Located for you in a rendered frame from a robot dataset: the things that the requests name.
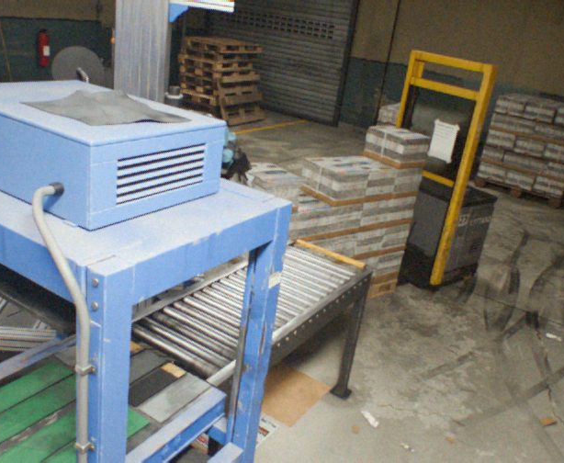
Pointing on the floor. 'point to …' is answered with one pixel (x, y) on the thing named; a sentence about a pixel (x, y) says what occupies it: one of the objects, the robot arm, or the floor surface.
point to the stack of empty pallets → (210, 70)
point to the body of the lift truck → (455, 264)
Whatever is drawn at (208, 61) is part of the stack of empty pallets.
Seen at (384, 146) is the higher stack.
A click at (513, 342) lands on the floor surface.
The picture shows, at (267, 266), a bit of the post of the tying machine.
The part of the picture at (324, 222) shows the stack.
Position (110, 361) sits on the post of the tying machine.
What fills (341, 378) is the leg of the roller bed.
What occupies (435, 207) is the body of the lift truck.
